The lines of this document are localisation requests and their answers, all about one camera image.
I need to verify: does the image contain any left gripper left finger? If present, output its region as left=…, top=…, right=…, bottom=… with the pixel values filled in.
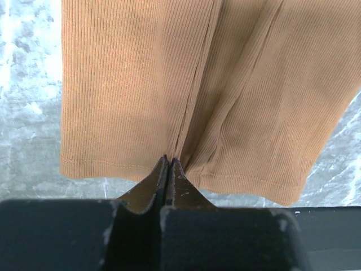
left=1, top=157, right=167, bottom=270

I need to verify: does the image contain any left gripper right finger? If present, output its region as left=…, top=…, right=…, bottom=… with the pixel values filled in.
left=160, top=160, right=310, bottom=270

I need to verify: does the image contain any tan ribbed tank top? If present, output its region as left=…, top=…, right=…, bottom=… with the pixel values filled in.
left=60, top=1, right=360, bottom=206

